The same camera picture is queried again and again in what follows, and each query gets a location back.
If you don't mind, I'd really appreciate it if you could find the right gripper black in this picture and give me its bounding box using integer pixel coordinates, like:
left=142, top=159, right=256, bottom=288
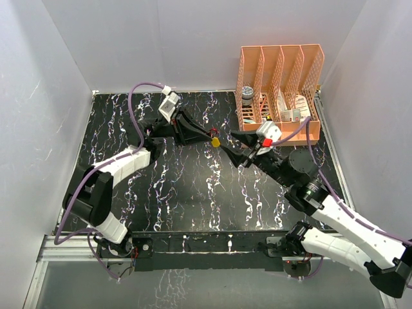
left=221, top=130, right=294, bottom=189

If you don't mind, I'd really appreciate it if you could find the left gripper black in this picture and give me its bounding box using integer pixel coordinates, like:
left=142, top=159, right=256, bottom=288
left=149, top=107, right=214, bottom=149

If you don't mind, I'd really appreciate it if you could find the red keyring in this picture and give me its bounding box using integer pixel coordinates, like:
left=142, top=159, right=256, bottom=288
left=209, top=128, right=219, bottom=138

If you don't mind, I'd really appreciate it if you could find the yellow key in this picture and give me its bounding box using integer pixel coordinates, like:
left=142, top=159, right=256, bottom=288
left=211, top=137, right=221, bottom=147

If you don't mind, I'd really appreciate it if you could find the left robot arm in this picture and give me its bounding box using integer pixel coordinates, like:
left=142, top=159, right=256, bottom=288
left=62, top=110, right=218, bottom=257

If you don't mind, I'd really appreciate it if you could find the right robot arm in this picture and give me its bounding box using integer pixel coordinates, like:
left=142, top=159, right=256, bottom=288
left=171, top=115, right=411, bottom=299

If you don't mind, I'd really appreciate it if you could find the orange pen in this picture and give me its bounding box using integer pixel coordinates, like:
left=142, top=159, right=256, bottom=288
left=259, top=95, right=267, bottom=112

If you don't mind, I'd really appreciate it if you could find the small patterned jar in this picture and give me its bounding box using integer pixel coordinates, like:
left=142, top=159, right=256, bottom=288
left=241, top=86, right=254, bottom=106

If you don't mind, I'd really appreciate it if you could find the small white red box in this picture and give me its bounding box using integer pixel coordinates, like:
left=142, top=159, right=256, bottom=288
left=290, top=109, right=301, bottom=122

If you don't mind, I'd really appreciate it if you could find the white card packet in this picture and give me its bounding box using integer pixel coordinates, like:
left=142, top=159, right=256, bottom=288
left=277, top=92, right=311, bottom=122

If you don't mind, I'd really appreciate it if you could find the orange plastic file organizer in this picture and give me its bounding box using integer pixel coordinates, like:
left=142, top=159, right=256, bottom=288
left=235, top=44, right=324, bottom=146

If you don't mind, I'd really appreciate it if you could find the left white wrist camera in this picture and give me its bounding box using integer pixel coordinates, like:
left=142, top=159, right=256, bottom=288
left=158, top=86, right=179, bottom=122

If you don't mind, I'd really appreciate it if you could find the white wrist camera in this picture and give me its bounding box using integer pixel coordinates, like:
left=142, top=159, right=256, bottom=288
left=158, top=86, right=179, bottom=122
left=256, top=121, right=282, bottom=148

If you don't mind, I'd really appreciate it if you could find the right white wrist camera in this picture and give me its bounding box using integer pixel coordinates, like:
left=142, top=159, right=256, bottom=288
left=256, top=121, right=282, bottom=148

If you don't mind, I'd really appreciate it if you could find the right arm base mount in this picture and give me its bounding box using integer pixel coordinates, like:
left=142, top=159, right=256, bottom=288
left=254, top=235, right=324, bottom=272

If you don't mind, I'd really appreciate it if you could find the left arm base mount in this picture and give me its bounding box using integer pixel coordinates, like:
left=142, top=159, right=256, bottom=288
left=93, top=234, right=153, bottom=272

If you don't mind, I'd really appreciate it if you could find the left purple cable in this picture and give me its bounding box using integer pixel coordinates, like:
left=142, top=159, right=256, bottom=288
left=53, top=82, right=167, bottom=280

